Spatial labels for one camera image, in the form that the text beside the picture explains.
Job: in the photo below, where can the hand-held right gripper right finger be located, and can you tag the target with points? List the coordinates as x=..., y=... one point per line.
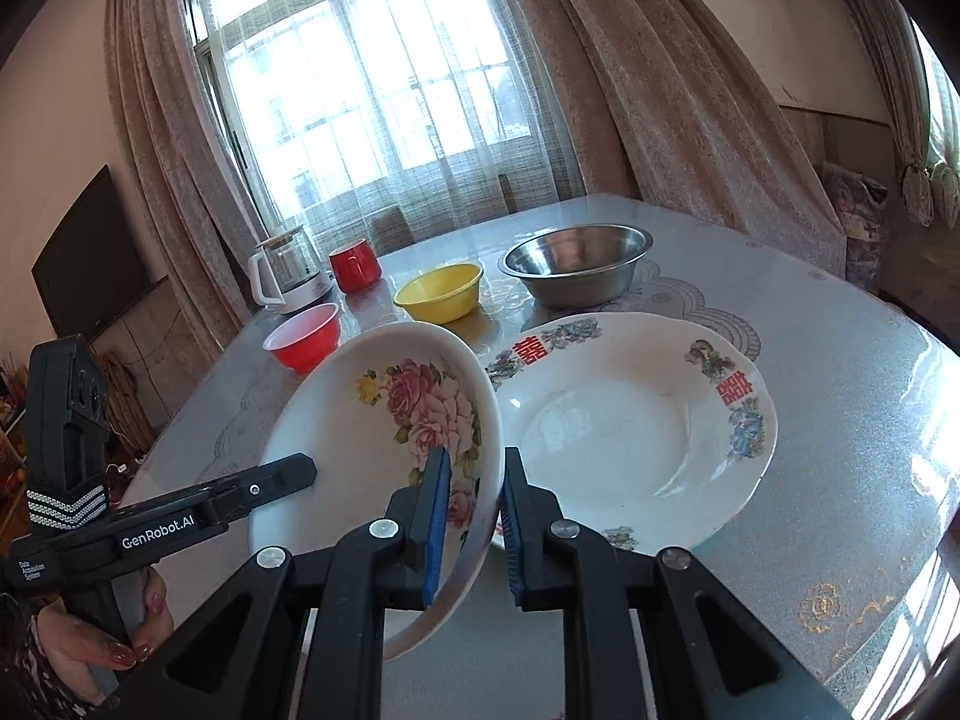
x=511, y=540

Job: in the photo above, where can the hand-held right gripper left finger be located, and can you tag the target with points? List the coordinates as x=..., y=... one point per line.
x=437, y=532

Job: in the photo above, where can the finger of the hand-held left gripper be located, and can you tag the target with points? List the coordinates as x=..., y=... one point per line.
x=277, y=476

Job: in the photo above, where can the white rose print plate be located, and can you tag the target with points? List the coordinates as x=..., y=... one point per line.
x=352, y=405

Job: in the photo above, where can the red plastic bowl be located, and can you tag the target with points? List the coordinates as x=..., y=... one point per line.
x=304, y=345

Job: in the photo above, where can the large white red-symbol plate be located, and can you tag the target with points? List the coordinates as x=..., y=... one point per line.
x=622, y=427

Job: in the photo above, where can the yellow plastic bowl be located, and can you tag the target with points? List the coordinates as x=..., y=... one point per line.
x=439, y=298

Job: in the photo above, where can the stainless steel bowl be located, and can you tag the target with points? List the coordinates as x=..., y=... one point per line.
x=577, y=277

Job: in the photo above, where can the person's left forearm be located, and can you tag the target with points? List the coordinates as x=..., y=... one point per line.
x=19, y=664

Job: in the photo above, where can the person's left hand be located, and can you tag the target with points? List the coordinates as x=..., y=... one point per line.
x=71, y=652

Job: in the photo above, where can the wooden television cabinet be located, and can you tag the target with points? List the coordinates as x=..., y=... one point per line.
x=161, y=322

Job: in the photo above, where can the black flat television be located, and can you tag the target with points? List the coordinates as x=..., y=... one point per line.
x=90, y=262

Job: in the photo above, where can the red mug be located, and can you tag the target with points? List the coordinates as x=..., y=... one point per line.
x=354, y=268

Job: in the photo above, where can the wooden chair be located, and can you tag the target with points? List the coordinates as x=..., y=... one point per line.
x=388, y=229

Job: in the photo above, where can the white sheer curtain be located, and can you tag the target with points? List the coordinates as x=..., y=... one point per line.
x=375, y=187

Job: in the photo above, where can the grey floral tablecloth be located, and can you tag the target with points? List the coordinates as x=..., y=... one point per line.
x=825, y=405

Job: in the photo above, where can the patterned cloth bundle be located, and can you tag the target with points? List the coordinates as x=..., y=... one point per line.
x=855, y=217

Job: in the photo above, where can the brown tasselled curtain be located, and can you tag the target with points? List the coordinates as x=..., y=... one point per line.
x=892, y=52

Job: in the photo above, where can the window with white frame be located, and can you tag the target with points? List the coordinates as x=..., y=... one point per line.
x=193, y=22

